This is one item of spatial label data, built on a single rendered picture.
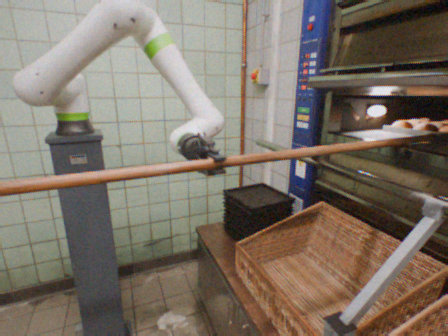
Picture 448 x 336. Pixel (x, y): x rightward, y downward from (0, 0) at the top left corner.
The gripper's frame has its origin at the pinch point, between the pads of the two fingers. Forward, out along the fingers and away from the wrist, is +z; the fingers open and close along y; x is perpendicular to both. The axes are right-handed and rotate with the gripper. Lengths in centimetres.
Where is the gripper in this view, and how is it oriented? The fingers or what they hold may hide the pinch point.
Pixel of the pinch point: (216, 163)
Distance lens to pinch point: 73.1
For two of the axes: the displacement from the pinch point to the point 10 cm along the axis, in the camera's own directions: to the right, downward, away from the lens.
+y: 0.0, 9.6, 2.9
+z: 3.8, 2.7, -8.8
